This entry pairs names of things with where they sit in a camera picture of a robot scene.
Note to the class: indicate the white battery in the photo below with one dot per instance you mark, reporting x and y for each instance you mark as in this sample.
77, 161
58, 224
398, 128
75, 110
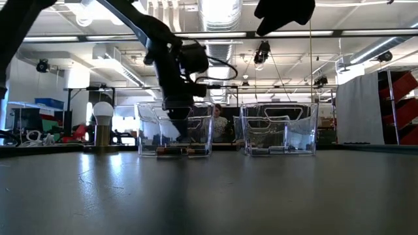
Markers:
282, 149
259, 151

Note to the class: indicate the clear plastic bin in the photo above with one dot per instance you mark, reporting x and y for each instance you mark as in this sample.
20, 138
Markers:
303, 130
147, 130

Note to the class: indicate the silver ceiling duct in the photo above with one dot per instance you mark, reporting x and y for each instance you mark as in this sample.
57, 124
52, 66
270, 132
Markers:
382, 49
219, 19

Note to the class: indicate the person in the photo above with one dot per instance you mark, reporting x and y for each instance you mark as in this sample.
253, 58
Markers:
220, 125

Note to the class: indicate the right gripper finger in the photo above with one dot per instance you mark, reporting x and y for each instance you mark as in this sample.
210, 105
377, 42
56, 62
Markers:
266, 19

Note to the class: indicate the black ceiling camera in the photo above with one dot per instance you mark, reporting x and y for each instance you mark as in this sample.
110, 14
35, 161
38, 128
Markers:
321, 80
385, 56
262, 51
42, 65

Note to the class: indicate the red shelf rack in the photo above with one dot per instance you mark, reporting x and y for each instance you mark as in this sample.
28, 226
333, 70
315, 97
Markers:
403, 107

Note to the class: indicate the ceiling light bar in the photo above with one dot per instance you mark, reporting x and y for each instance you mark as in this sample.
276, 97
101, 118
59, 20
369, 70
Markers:
375, 32

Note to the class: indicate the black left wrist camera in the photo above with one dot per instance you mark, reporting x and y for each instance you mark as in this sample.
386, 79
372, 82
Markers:
193, 59

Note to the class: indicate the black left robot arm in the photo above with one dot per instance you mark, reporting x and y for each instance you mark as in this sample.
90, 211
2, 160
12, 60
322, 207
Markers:
13, 32

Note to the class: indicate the blue storage bin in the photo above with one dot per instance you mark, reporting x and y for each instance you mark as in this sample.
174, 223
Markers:
49, 103

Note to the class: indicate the grey curtain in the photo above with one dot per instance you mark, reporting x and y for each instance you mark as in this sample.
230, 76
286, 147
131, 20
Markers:
359, 107

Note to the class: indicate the black aluminium table frame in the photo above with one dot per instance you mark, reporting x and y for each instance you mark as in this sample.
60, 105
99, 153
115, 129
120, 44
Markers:
42, 149

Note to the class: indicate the black table mat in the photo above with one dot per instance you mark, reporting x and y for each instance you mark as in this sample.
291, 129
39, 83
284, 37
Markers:
209, 196

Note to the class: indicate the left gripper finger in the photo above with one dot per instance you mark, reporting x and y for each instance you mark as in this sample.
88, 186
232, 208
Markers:
186, 120
177, 122

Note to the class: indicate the black copper Duracell battery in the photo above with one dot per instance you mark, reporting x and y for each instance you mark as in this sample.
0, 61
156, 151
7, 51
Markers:
191, 151
168, 151

